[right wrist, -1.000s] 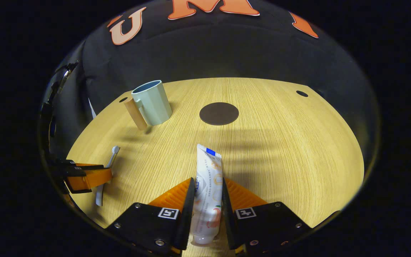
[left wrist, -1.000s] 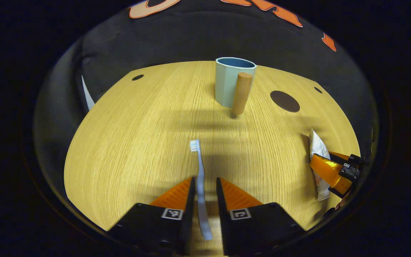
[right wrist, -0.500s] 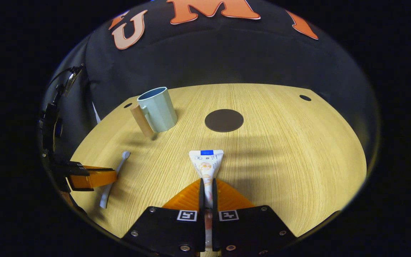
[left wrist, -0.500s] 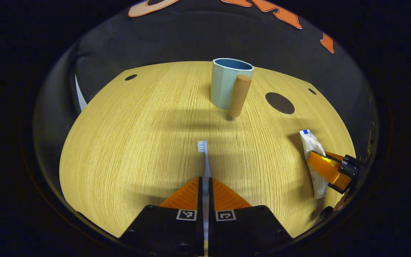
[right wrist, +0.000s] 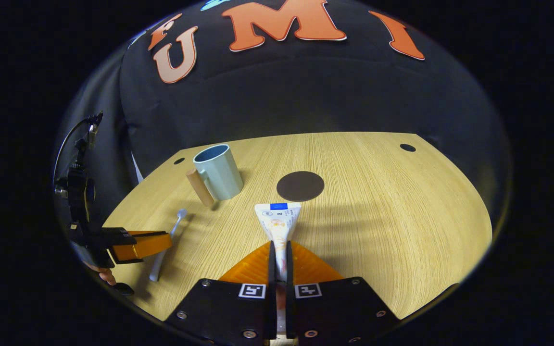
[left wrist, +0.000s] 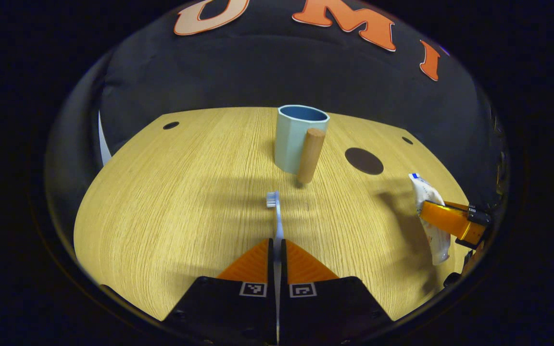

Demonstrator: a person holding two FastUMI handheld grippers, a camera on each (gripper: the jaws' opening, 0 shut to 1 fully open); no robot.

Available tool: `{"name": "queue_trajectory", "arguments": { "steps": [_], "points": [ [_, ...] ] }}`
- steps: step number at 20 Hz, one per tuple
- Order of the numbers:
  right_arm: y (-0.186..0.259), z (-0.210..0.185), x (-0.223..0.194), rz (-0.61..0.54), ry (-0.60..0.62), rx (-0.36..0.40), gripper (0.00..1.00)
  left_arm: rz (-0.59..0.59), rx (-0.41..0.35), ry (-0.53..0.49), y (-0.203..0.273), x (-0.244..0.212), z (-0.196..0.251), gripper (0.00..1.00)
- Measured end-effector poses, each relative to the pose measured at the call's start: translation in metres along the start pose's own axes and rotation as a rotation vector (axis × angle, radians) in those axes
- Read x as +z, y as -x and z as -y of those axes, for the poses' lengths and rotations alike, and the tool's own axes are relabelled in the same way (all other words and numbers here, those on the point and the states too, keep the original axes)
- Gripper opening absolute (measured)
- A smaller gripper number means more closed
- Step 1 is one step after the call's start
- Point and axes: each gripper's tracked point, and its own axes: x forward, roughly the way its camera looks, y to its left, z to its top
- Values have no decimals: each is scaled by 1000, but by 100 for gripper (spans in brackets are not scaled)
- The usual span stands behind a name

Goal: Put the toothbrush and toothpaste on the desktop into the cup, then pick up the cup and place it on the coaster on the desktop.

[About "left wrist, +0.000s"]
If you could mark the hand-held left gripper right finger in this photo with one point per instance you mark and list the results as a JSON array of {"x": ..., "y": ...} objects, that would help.
[{"x": 325, "y": 312}]

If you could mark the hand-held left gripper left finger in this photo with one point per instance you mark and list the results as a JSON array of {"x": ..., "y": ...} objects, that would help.
[{"x": 238, "y": 312}]

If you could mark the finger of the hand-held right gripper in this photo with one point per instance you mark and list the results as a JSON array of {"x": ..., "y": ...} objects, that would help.
[{"x": 450, "y": 221}]

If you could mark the white toothpaste tube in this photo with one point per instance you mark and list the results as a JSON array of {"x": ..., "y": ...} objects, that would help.
[{"x": 426, "y": 192}]

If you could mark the light blue toothbrush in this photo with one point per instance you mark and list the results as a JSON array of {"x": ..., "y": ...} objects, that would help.
[{"x": 278, "y": 216}]

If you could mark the dark brown round coaster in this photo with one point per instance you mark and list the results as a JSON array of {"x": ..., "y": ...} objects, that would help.
[{"x": 363, "y": 161}]

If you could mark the black backdrop cloth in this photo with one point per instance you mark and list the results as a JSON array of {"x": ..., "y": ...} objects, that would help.
[{"x": 267, "y": 72}]

